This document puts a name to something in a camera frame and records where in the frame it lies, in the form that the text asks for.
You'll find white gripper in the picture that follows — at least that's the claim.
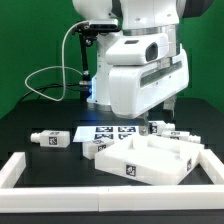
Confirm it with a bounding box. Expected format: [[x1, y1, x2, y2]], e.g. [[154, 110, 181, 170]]
[[109, 49, 189, 135]]

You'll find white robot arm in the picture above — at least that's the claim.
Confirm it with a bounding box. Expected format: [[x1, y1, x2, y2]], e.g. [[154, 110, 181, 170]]
[[72, 0, 213, 135]]

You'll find white sheet with tags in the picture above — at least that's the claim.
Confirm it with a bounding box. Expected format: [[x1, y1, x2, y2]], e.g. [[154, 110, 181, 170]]
[[73, 126, 139, 142]]

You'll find white U-shaped fence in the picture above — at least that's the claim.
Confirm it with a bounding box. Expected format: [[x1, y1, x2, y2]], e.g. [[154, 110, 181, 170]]
[[0, 152, 224, 213]]

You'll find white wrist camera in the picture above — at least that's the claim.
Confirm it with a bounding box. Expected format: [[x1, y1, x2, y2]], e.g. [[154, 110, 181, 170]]
[[106, 33, 169, 66]]

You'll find grey looped cable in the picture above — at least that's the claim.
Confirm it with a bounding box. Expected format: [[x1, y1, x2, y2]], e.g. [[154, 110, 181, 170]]
[[24, 21, 90, 103]]

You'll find black camera on stand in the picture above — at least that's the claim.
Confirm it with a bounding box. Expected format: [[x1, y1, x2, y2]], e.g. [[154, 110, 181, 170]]
[[72, 19, 121, 101]]

